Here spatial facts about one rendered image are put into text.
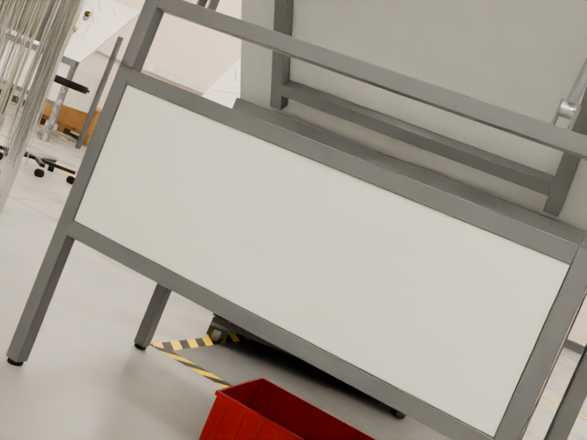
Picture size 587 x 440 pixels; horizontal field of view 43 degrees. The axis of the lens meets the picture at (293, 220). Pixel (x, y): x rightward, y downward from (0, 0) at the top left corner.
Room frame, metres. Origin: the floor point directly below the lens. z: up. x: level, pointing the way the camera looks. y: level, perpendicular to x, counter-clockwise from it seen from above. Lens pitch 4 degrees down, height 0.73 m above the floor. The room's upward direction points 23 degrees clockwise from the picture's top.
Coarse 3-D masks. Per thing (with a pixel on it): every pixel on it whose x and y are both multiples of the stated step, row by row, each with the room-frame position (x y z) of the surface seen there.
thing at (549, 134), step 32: (160, 0) 1.81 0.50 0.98; (224, 32) 1.76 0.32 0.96; (256, 32) 1.71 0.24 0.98; (128, 64) 1.82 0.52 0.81; (320, 64) 1.64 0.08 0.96; (352, 64) 1.61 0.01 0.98; (416, 96) 1.55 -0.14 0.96; (448, 96) 1.53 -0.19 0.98; (512, 128) 1.47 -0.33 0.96; (544, 128) 1.45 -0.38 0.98
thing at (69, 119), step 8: (48, 104) 8.99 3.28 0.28; (48, 112) 8.98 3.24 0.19; (64, 112) 8.92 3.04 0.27; (72, 112) 8.88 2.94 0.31; (80, 112) 8.84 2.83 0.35; (96, 112) 8.78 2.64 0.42; (40, 120) 8.97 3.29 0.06; (56, 120) 8.91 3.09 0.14; (64, 120) 8.91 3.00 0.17; (72, 120) 8.87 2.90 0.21; (80, 120) 8.83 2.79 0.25; (96, 120) 8.82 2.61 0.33; (64, 128) 8.87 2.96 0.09; (72, 128) 8.84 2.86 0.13; (80, 128) 8.82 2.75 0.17; (88, 128) 8.79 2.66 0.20; (64, 136) 8.86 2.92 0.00; (88, 136) 8.77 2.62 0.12
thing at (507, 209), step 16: (256, 112) 2.34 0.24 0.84; (272, 112) 2.32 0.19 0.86; (288, 128) 2.29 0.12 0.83; (304, 128) 2.27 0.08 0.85; (336, 144) 2.23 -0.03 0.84; (352, 144) 2.21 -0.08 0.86; (368, 160) 2.18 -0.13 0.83; (384, 160) 2.17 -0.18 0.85; (416, 176) 2.12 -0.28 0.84; (432, 176) 2.11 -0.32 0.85; (448, 192) 2.09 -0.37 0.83; (464, 192) 2.07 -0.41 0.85; (480, 192) 2.05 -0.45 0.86; (496, 208) 2.03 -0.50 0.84; (512, 208) 2.02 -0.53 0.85; (528, 224) 2.00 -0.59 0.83; (544, 224) 1.98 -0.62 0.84; (560, 224) 1.97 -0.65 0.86; (576, 240) 1.95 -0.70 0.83
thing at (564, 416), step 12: (576, 372) 1.92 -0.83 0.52; (576, 384) 1.51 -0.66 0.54; (564, 396) 1.92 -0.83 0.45; (576, 396) 1.50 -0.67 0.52; (564, 408) 1.51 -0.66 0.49; (576, 408) 1.50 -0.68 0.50; (552, 420) 1.93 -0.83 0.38; (564, 420) 1.50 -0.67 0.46; (552, 432) 1.51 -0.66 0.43; (564, 432) 1.50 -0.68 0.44
